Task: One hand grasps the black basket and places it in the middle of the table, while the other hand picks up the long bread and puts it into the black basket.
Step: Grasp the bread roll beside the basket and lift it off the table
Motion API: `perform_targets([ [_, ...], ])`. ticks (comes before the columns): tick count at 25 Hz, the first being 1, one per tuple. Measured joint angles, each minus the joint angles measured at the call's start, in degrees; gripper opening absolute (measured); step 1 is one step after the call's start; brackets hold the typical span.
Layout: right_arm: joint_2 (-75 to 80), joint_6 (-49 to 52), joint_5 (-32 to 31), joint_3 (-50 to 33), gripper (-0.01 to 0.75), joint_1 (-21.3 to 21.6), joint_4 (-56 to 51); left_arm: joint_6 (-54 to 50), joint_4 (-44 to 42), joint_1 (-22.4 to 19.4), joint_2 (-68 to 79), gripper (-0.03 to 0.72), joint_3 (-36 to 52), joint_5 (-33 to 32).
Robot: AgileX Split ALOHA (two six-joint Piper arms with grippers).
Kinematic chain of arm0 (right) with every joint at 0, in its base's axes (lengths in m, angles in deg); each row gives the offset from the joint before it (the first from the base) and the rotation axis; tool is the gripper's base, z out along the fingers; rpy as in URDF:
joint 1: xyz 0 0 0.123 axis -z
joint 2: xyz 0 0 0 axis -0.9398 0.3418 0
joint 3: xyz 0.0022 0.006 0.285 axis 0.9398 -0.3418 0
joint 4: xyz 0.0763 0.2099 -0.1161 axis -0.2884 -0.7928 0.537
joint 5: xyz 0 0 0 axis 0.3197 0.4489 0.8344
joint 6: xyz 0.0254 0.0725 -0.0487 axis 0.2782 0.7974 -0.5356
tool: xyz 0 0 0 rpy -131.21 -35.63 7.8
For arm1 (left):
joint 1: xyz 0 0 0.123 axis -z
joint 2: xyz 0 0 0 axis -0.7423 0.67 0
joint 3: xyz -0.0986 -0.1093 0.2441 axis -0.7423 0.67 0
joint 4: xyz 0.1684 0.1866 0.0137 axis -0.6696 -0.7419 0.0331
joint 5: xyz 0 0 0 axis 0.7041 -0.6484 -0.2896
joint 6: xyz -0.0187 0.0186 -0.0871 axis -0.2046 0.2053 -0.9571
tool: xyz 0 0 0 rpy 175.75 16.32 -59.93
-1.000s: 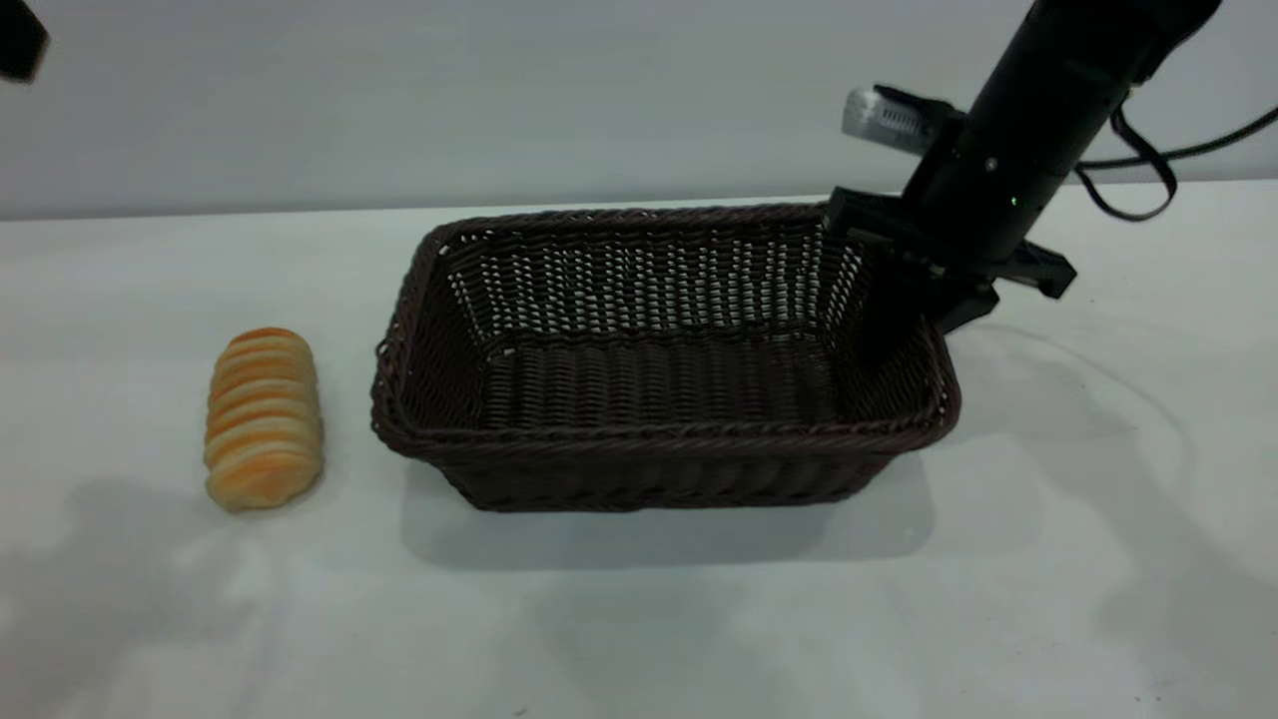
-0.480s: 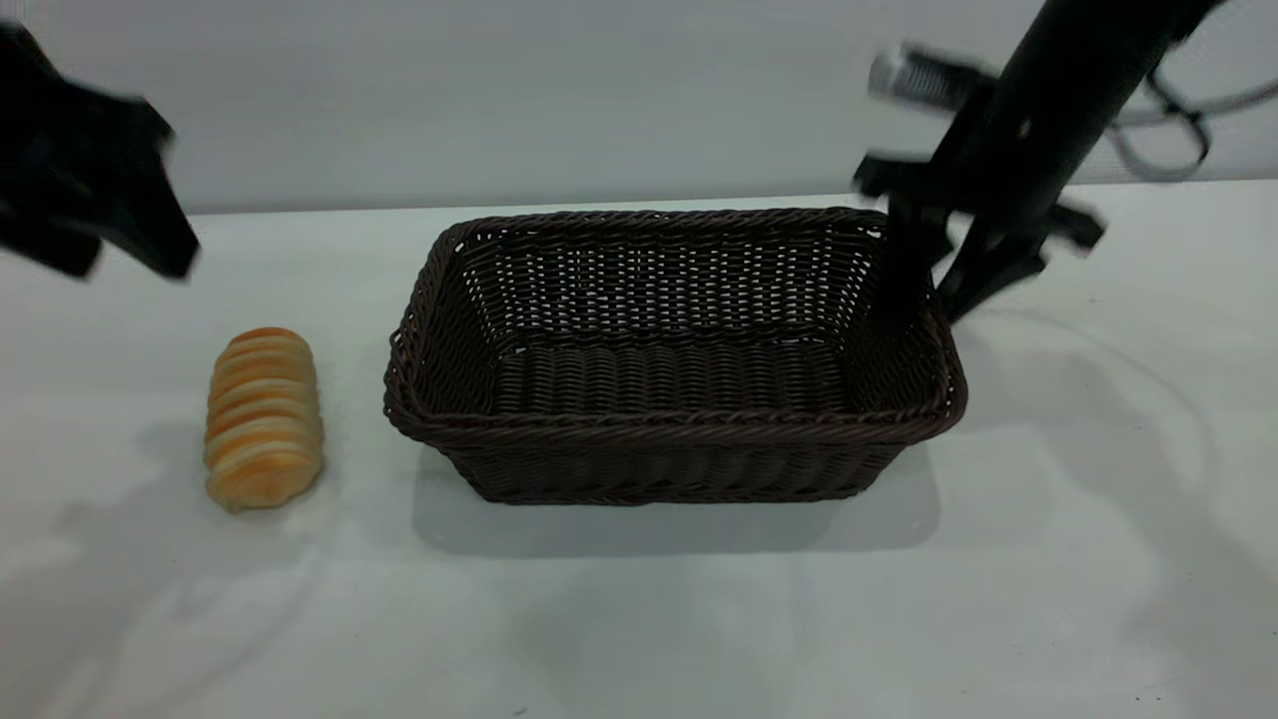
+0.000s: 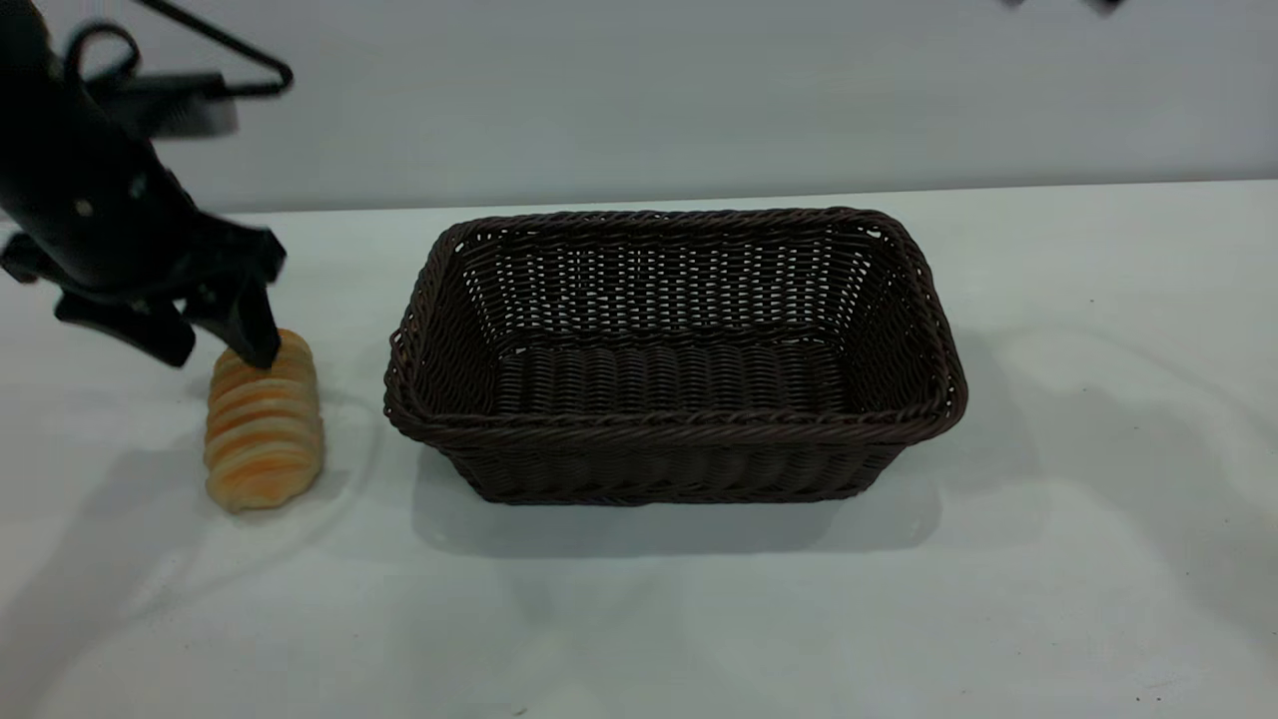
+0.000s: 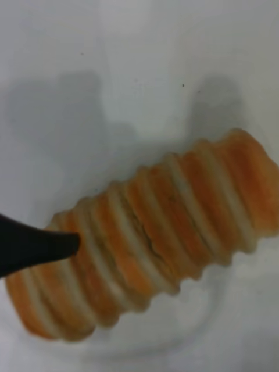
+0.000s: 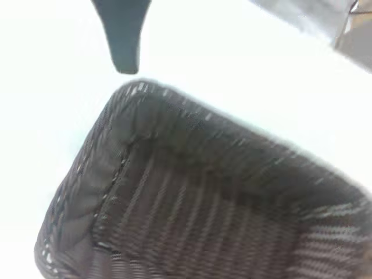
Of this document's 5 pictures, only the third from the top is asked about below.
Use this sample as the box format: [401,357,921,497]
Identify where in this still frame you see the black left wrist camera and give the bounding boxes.
[88,72,241,139]

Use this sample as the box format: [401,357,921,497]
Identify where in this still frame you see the ridged golden bread roll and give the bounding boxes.
[204,329,325,514]

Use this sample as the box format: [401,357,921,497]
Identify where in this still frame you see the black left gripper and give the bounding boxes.
[0,75,289,371]

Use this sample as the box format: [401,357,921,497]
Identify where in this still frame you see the black woven wicker basket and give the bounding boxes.
[383,207,969,507]

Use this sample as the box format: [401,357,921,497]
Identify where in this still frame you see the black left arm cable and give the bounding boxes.
[64,0,296,101]

